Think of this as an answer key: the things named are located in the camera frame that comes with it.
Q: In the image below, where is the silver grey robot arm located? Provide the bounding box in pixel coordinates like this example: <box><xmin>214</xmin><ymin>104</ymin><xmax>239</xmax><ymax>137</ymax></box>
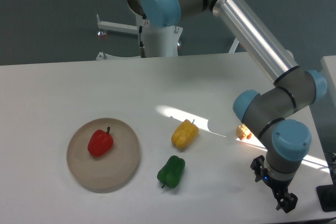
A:
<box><xmin>133</xmin><ymin>0</ymin><xmax>327</xmax><ymax>212</ymax></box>

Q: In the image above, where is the beige round plate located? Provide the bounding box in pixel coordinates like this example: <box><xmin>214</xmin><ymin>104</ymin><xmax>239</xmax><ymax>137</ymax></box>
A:
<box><xmin>66</xmin><ymin>118</ymin><xmax>141</xmax><ymax>193</ymax></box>

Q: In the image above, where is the red bell pepper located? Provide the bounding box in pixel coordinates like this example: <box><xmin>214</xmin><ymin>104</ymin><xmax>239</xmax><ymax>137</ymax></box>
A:
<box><xmin>87</xmin><ymin>126</ymin><xmax>114</xmax><ymax>157</ymax></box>

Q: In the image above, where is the small beige toy figure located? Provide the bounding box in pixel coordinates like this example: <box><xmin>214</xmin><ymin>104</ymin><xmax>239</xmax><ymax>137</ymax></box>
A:
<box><xmin>236</xmin><ymin>124</ymin><xmax>253</xmax><ymax>141</ymax></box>

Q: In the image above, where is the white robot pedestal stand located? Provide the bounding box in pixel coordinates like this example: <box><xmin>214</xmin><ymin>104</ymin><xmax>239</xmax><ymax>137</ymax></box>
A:
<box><xmin>94</xmin><ymin>13</ymin><xmax>245</xmax><ymax>61</ymax></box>

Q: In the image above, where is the black box device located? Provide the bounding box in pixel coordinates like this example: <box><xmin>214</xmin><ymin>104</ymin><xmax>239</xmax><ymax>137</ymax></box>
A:
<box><xmin>316</xmin><ymin>185</ymin><xmax>335</xmax><ymax>212</ymax></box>

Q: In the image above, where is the yellow bell pepper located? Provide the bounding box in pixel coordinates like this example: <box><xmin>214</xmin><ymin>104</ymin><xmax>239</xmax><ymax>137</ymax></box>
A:
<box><xmin>171</xmin><ymin>120</ymin><xmax>200</xmax><ymax>150</ymax></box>

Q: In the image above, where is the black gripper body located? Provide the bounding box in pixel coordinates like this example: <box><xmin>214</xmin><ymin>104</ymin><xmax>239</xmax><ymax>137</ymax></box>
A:
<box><xmin>261</xmin><ymin>167</ymin><xmax>295</xmax><ymax>193</ymax></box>

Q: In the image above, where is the green bell pepper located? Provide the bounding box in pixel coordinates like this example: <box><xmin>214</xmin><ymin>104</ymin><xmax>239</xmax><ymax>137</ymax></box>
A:
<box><xmin>157</xmin><ymin>155</ymin><xmax>185</xmax><ymax>189</ymax></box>

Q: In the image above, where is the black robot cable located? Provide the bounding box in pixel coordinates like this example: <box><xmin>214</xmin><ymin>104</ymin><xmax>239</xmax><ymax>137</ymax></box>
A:
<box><xmin>139</xmin><ymin>15</ymin><xmax>147</xmax><ymax>58</ymax></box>

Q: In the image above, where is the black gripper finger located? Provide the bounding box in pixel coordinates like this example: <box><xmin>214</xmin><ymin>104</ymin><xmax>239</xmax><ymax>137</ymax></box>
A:
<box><xmin>274</xmin><ymin>188</ymin><xmax>298</xmax><ymax>213</ymax></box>
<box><xmin>250</xmin><ymin>155</ymin><xmax>265</xmax><ymax>182</ymax></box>

